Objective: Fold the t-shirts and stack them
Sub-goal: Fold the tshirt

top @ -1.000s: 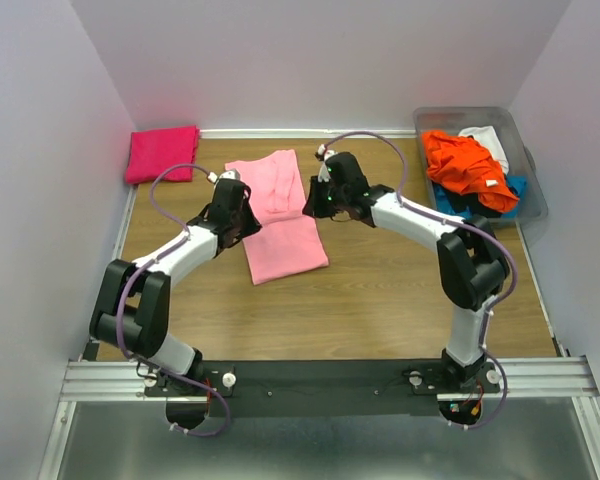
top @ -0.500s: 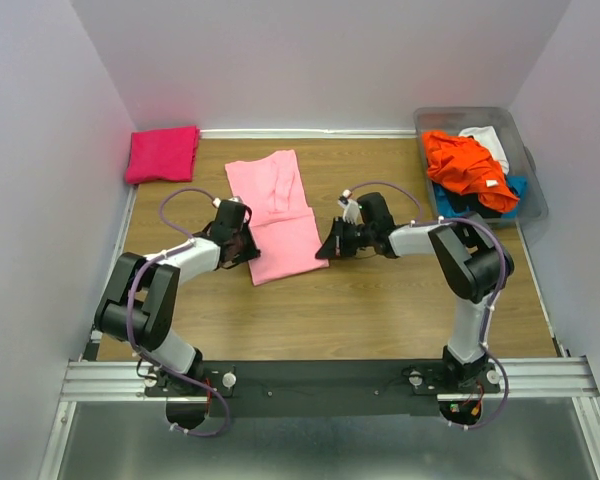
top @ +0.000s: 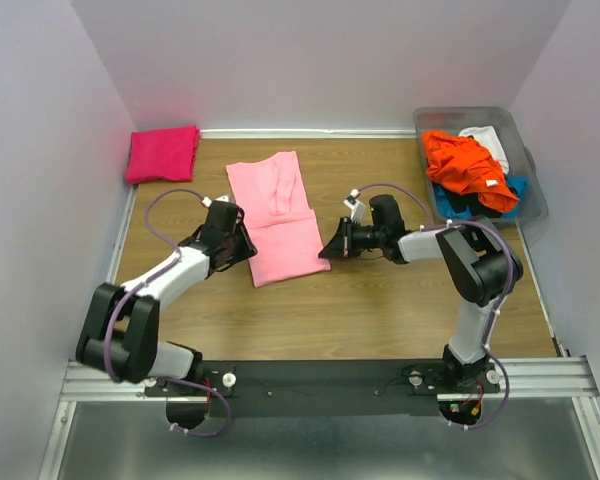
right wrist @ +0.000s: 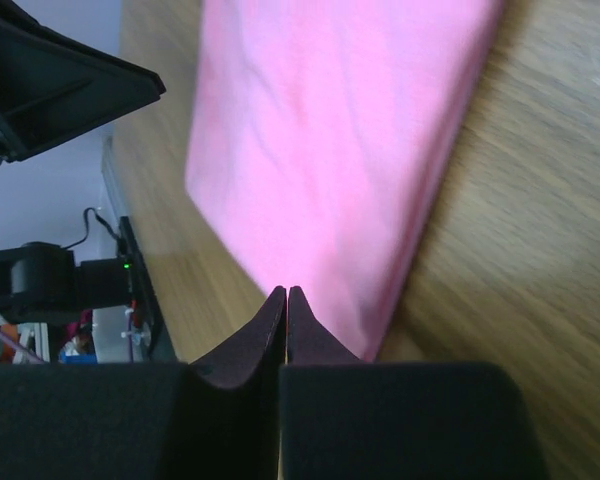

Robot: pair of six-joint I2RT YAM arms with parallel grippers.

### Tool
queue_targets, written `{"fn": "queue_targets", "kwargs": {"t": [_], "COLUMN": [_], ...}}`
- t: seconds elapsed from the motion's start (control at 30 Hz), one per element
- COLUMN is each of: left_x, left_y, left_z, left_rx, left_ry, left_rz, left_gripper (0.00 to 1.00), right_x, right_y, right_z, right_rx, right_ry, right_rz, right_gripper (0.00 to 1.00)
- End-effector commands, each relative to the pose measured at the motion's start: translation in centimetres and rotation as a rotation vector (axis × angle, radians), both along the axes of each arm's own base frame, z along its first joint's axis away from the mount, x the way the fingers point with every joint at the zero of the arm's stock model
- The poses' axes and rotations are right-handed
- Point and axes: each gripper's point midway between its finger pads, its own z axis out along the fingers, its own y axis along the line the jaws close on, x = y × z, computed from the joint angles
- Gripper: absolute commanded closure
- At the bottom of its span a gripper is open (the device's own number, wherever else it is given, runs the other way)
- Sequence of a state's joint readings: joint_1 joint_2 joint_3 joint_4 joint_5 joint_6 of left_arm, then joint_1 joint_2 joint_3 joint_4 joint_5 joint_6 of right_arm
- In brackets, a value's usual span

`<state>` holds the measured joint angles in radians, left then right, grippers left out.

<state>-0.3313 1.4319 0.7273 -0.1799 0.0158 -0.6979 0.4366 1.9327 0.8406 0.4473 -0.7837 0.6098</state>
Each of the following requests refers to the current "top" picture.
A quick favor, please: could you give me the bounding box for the blue t-shirt in bin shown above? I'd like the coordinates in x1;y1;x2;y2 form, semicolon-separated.
433;176;527;220

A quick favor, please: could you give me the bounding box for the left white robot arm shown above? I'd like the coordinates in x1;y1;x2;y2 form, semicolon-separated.
75;198;257;384

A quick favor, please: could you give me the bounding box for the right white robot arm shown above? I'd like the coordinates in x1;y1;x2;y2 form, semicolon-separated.
318;191;524;393

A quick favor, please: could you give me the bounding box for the folded magenta t-shirt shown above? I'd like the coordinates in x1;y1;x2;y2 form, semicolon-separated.
124;126;200;185

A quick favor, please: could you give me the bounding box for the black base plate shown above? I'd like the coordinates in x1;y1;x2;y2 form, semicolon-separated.
145;359;501;428

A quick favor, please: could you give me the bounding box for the light pink t-shirt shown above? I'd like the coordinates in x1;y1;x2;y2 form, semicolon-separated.
226;151;331;287

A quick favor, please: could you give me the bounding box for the aluminium rail frame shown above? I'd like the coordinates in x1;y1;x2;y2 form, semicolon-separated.
39;196;598;479

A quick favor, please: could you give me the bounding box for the orange t-shirt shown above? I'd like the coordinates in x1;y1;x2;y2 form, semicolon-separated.
421;130;520;213

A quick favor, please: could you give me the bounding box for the white t-shirt in bin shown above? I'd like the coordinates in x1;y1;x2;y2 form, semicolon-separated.
459;125;510;175

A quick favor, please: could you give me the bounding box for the clear plastic bin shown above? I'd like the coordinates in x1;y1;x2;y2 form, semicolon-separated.
413;106;548;225

